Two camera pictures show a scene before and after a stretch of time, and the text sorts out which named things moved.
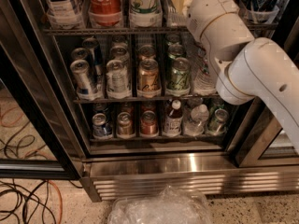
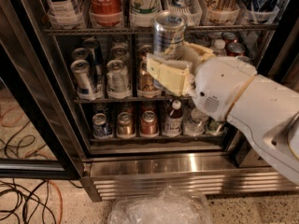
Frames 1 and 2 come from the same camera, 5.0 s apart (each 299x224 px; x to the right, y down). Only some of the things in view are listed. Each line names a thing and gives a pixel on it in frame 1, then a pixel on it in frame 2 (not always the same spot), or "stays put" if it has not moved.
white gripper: x=203 y=9 to x=221 y=88
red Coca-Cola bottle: x=105 y=6 stays put
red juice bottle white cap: x=174 y=119 stays put
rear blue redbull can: x=93 y=49 stays put
